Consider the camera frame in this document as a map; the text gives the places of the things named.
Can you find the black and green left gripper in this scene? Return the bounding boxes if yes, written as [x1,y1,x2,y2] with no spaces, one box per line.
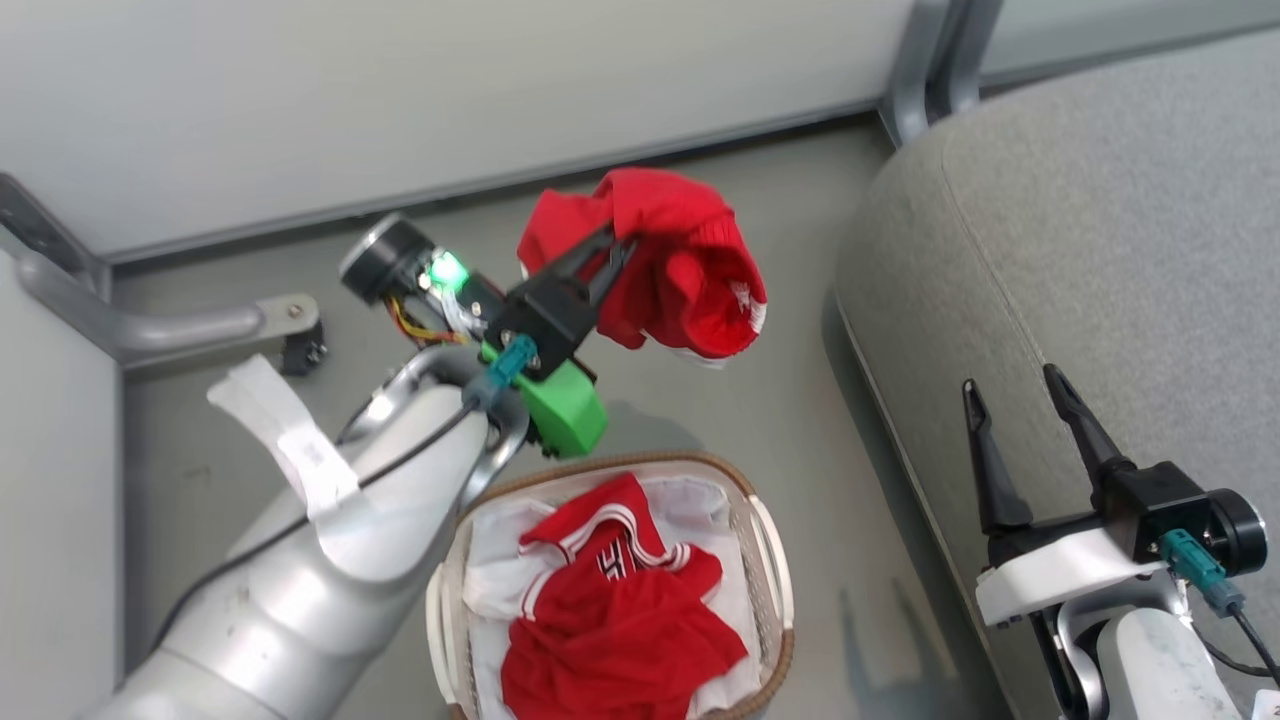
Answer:
[480,224,639,460]

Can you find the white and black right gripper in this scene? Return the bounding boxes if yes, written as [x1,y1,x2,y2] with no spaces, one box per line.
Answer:
[961,362,1214,629]

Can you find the red shorts with white trim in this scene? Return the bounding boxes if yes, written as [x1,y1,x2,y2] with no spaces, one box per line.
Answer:
[517,167,769,363]

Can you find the red jersey with striped collar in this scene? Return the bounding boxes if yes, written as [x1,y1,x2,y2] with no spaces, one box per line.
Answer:
[500,472,749,720]

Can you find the white basket liner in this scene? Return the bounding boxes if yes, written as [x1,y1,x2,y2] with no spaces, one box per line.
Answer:
[462,472,766,720]

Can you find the white basket with brown rim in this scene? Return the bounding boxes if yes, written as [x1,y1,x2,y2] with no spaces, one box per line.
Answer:
[425,452,796,720]

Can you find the grey fabric sofa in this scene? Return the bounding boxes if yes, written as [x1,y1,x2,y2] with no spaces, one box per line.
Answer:
[833,25,1280,720]

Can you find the black caster wheel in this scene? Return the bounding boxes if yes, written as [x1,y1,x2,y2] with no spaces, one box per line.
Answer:
[280,320,329,377]

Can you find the white tape label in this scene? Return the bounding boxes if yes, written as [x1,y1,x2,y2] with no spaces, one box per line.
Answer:
[207,354,362,521]

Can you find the black cable with teal plug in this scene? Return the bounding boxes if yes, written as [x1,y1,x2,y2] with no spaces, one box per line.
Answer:
[1160,528,1280,691]
[150,334,542,646]

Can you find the grey partition bottom rail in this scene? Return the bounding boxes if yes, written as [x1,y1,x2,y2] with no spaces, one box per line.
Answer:
[100,95,893,267]

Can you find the grey partition post with feet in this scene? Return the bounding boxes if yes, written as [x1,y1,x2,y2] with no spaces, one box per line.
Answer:
[878,0,1003,148]

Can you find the grey partition foot bracket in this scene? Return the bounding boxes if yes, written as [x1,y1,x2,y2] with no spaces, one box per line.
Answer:
[15,245,322,377]

